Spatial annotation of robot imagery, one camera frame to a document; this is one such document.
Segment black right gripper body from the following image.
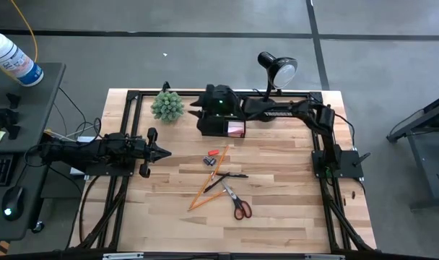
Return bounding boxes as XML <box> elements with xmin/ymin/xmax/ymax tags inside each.
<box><xmin>204</xmin><ymin>84</ymin><xmax>246</xmax><ymax>120</ymax></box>

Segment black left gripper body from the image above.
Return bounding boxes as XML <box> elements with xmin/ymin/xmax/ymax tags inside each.
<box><xmin>103</xmin><ymin>132</ymin><xmax>149</xmax><ymax>167</ymax></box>

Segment black and red scissors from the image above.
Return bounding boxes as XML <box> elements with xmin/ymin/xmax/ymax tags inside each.
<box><xmin>221</xmin><ymin>180</ymin><xmax>253</xmax><ymax>221</ymax></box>

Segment black mesh desk organizer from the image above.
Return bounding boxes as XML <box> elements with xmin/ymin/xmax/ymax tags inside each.
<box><xmin>196</xmin><ymin>108</ymin><xmax>247</xmax><ymax>139</ymax></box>

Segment green artificial plant white pot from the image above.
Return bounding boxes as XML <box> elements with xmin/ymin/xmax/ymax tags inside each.
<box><xmin>150</xmin><ymin>90</ymin><xmax>186</xmax><ymax>124</ymax></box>

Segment black gooseneck desk lamp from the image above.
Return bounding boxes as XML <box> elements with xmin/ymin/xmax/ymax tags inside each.
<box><xmin>253</xmin><ymin>51</ymin><xmax>299</xmax><ymax>109</ymax></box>

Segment black side desk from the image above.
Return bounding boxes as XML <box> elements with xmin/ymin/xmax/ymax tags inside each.
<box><xmin>0</xmin><ymin>61</ymin><xmax>67</xmax><ymax>242</ymax></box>

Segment small black printed part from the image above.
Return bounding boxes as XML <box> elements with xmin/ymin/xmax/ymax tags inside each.
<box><xmin>5</xmin><ymin>92</ymin><xmax>22</xmax><ymax>110</ymax></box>

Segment large black printed part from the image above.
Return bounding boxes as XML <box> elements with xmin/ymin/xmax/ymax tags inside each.
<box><xmin>0</xmin><ymin>107</ymin><xmax>21</xmax><ymax>141</ymax></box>

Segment black computer mouse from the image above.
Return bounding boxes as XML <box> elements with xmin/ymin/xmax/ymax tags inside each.
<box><xmin>1</xmin><ymin>185</ymin><xmax>25</xmax><ymax>222</ymax></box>

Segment white disinfectant wipes canister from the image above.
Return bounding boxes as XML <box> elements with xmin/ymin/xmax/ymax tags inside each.
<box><xmin>0</xmin><ymin>32</ymin><xmax>45</xmax><ymax>87</ymax></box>

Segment dark grey neighbouring table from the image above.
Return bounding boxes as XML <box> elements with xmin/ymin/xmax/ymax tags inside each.
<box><xmin>386</xmin><ymin>92</ymin><xmax>439</xmax><ymax>211</ymax></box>

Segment black metal table frame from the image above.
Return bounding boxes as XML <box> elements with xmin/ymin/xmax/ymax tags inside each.
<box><xmin>70</xmin><ymin>89</ymin><xmax>378</xmax><ymax>254</ymax></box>

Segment black power cable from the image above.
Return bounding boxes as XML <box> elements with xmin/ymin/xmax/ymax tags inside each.
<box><xmin>52</xmin><ymin>86</ymin><xmax>103</xmax><ymax>142</ymax></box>

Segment silver table bracket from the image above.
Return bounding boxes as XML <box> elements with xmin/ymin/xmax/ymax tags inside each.
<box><xmin>102</xmin><ymin>252</ymin><xmax>145</xmax><ymax>260</ymax></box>
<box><xmin>305</xmin><ymin>253</ymin><xmax>346</xmax><ymax>260</ymax></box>

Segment black lever handle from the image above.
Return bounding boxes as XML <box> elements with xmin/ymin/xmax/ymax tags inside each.
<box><xmin>352</xmin><ymin>152</ymin><xmax>371</xmax><ymax>168</ymax></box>

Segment yellow cable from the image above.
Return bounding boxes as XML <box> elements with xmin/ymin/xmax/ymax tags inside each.
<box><xmin>9</xmin><ymin>0</ymin><xmax>39</xmax><ymax>64</ymax></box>

